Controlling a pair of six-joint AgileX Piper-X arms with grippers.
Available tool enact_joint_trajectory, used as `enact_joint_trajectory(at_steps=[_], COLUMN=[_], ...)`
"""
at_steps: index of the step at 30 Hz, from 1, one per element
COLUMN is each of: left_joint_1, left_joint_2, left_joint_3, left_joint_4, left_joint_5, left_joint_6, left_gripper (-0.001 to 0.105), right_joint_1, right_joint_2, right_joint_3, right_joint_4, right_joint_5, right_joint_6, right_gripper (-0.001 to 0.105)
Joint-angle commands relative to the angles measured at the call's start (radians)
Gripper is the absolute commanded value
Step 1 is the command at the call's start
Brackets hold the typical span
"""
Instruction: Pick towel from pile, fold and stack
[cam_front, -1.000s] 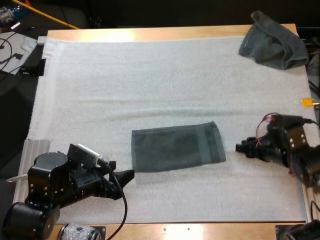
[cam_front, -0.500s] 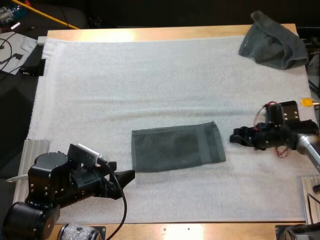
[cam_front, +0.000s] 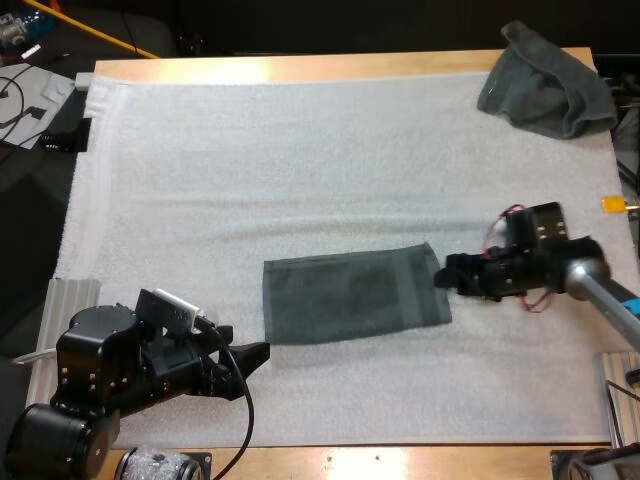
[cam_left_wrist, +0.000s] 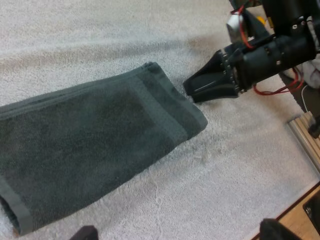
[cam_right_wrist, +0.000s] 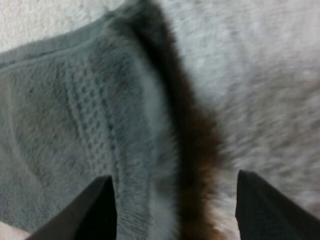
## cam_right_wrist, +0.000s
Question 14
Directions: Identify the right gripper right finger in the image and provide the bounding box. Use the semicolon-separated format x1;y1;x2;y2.
234;169;320;240

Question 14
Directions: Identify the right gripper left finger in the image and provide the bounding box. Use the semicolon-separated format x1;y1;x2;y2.
24;175;125;240

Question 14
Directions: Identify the grey-green towel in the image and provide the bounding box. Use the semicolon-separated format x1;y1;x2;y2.
0;0;191;240

